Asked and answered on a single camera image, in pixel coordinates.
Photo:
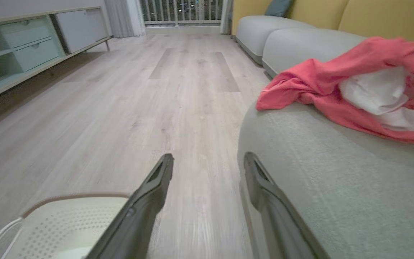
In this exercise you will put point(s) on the grey fabric sofa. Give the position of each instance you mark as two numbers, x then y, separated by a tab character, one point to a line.
336	172

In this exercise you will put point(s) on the beige perforated laundry basket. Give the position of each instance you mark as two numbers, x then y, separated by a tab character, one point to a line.
63	226

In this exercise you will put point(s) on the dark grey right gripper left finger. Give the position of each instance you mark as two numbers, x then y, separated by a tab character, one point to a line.
138	216

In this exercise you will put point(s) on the red and white garment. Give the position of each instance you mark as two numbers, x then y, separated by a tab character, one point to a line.
322	79

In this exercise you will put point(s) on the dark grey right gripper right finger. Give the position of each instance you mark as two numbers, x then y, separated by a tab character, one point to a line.
279	219

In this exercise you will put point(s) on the cream and green TV cabinet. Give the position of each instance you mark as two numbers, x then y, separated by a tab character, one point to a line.
34	50

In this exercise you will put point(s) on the white balcony railing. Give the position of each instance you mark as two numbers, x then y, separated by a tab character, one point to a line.
182	12

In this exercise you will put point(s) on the teal throw pillow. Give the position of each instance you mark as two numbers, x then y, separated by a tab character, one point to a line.
279	7

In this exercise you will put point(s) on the white pleated curtain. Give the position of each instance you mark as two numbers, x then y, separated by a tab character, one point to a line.
124	16

